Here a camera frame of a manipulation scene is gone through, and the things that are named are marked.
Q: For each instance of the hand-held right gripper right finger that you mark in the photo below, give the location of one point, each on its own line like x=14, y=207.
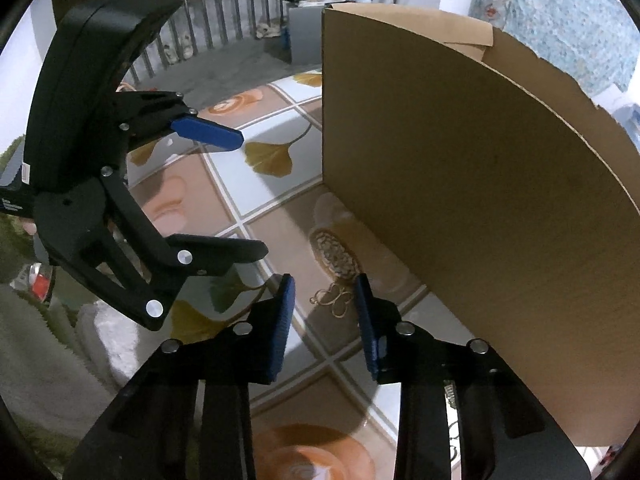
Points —
x=367, y=330

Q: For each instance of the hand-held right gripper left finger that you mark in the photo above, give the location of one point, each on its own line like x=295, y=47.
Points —
x=280, y=330

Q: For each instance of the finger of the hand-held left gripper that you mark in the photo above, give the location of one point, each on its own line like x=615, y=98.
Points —
x=210, y=132
x=225, y=252

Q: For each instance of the brown cardboard box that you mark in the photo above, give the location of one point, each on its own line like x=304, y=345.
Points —
x=450, y=185

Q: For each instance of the pair of white shoes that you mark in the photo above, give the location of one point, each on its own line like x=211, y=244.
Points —
x=179, y=49

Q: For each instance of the pair of sandals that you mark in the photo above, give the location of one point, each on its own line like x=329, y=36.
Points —
x=269, y=31

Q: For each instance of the metal railing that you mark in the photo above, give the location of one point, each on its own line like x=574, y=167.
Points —
x=225, y=15

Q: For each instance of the grey storage box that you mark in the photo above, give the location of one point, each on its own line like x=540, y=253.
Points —
x=305, y=35

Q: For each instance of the light blue floral cloth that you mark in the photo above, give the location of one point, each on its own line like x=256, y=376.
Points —
x=550, y=10

